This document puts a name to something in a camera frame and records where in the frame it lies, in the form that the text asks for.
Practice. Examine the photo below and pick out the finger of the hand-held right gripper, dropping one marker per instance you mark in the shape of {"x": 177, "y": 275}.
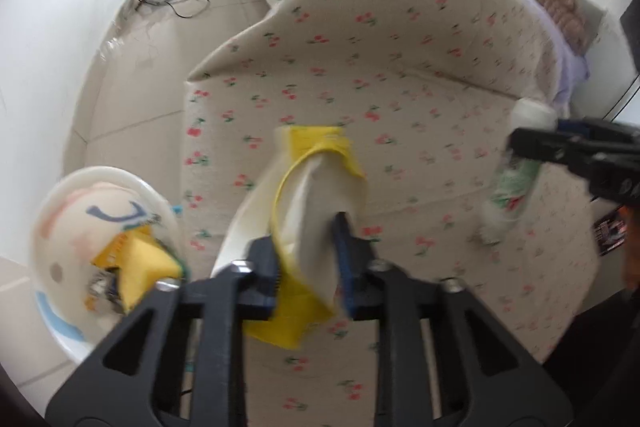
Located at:
{"x": 565, "y": 152}
{"x": 580, "y": 125}

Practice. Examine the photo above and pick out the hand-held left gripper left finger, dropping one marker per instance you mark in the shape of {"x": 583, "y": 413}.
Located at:
{"x": 271, "y": 287}

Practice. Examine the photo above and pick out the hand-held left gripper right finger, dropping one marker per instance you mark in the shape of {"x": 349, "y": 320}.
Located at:
{"x": 343, "y": 257}

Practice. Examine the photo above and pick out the white bottle with green label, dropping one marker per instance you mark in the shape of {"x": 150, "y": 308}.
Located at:
{"x": 510, "y": 187}

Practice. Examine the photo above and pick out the white printed waste bin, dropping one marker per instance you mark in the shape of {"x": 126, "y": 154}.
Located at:
{"x": 75, "y": 207}

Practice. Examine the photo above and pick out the smartphone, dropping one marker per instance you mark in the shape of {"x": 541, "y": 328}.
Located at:
{"x": 610, "y": 232}

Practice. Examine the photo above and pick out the pink plush blanket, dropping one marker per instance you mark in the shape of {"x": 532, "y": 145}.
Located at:
{"x": 555, "y": 2}

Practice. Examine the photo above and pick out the yellow snack packet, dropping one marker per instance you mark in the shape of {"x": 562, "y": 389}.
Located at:
{"x": 142, "y": 264}

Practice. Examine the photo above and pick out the cherry print tablecloth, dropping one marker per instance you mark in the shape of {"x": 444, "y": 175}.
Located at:
{"x": 380, "y": 72}

